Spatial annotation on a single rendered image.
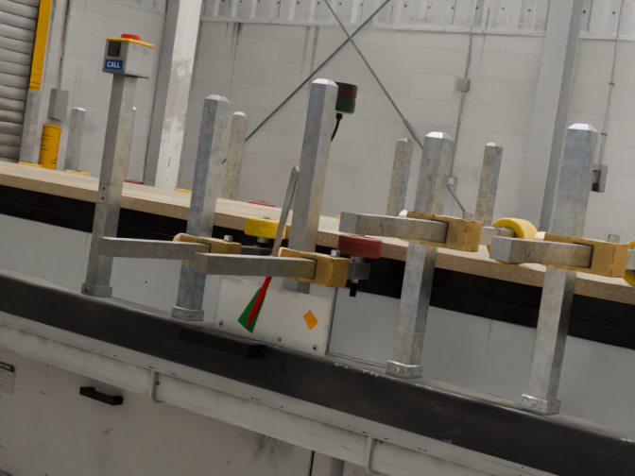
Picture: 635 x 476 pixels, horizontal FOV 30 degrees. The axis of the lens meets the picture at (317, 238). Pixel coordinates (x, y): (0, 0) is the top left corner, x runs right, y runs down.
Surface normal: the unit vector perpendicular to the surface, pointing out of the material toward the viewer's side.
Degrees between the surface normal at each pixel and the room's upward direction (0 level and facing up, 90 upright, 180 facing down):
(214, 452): 90
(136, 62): 90
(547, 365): 90
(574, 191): 90
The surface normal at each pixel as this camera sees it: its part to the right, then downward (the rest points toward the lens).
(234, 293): -0.61, -0.04
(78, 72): 0.78, 0.15
